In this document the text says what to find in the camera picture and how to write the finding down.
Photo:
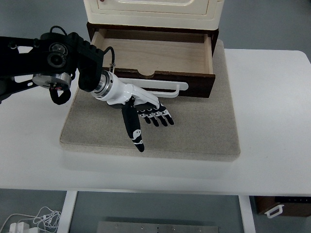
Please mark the black white robotic hand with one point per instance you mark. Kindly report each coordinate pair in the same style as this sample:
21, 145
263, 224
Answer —
134, 102

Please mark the dark wooden drawer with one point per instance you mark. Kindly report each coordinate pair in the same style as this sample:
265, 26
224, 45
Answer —
164, 61

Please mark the dark wooden drawer housing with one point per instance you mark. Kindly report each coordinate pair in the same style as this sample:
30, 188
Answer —
155, 33

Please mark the cream upper cabinet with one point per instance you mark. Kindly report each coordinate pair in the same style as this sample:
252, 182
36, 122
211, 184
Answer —
181, 14

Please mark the spare wooden drawer box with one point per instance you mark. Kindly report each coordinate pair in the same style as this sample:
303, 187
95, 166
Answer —
272, 206

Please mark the beige foam mat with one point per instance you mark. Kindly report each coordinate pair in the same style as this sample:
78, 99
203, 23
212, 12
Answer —
204, 129

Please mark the white table leg left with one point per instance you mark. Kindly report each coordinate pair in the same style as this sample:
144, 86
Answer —
67, 212

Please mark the white table leg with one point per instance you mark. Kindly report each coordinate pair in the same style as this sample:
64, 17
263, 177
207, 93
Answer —
67, 212
247, 215

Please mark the white charger adapter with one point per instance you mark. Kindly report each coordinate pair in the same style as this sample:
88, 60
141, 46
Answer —
20, 227

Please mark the white table leg right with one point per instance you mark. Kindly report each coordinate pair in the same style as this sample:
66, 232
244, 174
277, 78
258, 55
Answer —
247, 215

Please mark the white drawer handle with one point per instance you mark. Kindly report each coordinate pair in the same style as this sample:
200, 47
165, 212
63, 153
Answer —
162, 89

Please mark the grey metal base plate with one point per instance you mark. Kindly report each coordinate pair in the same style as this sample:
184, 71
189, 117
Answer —
128, 227

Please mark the white spare handle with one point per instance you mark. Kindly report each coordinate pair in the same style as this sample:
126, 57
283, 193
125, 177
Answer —
275, 211

